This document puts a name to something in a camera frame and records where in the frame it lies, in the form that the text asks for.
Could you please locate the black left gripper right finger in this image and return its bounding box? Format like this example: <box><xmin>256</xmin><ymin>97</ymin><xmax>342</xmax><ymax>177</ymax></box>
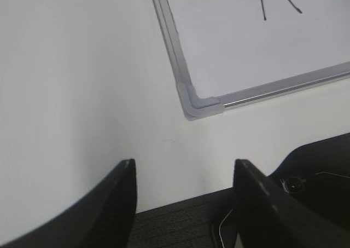
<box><xmin>234</xmin><ymin>159</ymin><xmax>349</xmax><ymax>247</ymax></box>

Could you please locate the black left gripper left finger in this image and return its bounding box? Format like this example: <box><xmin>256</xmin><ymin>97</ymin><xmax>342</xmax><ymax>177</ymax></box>
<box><xmin>3</xmin><ymin>159</ymin><xmax>136</xmax><ymax>247</ymax></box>

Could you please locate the black robot base with cable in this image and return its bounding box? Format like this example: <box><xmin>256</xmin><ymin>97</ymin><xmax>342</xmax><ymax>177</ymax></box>
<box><xmin>128</xmin><ymin>134</ymin><xmax>349</xmax><ymax>247</ymax></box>

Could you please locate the white board with aluminium frame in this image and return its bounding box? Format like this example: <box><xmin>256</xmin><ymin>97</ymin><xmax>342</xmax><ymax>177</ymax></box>
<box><xmin>153</xmin><ymin>0</ymin><xmax>349</xmax><ymax>120</ymax></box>

